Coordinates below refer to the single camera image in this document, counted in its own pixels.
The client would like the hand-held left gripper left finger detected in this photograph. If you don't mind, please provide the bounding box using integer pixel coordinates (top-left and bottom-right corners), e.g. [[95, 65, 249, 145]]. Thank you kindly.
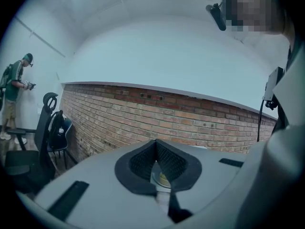
[[114, 139, 158, 196]]

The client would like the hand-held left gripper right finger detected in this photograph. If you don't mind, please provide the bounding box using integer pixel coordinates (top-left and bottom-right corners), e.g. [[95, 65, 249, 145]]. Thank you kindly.
[[155, 139, 203, 191]]

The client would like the blue chair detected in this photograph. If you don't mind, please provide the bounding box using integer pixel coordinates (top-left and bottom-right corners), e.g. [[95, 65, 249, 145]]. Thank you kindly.
[[47, 118, 79, 170]]

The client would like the black backpack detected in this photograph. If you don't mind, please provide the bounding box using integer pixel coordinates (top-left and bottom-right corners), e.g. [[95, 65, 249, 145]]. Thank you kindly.
[[48, 110, 65, 150]]

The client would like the black office chair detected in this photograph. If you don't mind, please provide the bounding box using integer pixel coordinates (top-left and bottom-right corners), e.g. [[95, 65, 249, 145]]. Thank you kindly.
[[4, 92, 59, 193]]

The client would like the black low table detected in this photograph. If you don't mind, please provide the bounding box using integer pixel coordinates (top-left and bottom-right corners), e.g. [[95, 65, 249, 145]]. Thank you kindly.
[[6, 127, 37, 151]]

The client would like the grey chest-mounted box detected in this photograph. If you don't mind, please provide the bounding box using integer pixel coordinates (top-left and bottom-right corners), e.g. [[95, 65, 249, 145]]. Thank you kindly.
[[262, 66, 285, 109]]

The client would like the person's head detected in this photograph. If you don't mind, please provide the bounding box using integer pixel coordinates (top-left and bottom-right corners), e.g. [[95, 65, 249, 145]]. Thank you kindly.
[[221, 0, 290, 37]]

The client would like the black cable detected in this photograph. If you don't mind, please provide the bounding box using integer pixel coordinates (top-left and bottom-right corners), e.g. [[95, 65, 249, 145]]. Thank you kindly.
[[256, 99, 265, 143]]

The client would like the white wall conduit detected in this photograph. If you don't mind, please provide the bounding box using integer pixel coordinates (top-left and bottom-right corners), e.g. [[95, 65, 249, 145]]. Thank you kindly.
[[14, 16, 66, 58]]

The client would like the black head-mounted camera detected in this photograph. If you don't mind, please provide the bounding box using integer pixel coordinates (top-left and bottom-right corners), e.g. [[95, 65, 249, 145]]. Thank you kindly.
[[205, 3, 227, 31]]

